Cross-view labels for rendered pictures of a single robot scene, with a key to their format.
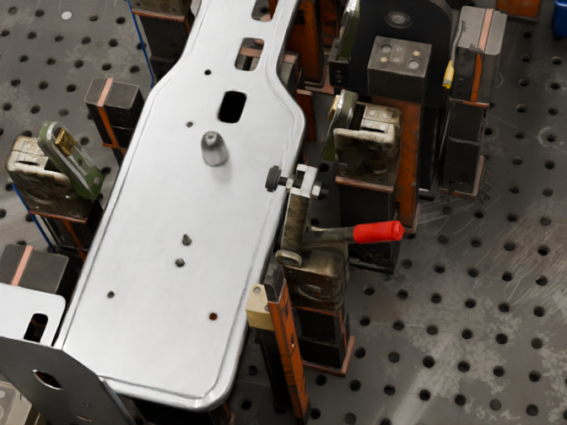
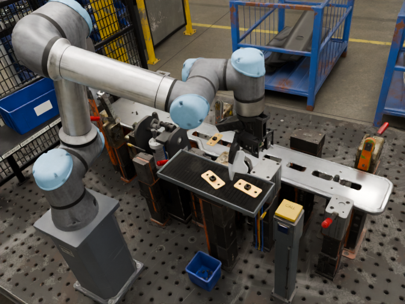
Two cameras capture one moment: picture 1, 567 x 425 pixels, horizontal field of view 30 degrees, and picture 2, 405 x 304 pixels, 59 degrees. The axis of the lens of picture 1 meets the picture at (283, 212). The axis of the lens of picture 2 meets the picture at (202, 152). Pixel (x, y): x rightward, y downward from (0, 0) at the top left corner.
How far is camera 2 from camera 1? 1.84 m
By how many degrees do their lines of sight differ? 63
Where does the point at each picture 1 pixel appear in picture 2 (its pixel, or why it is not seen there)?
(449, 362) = not seen: hidden behind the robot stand
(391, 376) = (114, 188)
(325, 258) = (106, 125)
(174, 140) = (165, 114)
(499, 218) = (141, 224)
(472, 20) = (146, 156)
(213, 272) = (126, 117)
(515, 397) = not seen: hidden behind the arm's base
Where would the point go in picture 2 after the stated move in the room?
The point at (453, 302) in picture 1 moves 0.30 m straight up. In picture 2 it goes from (124, 206) to (106, 160)
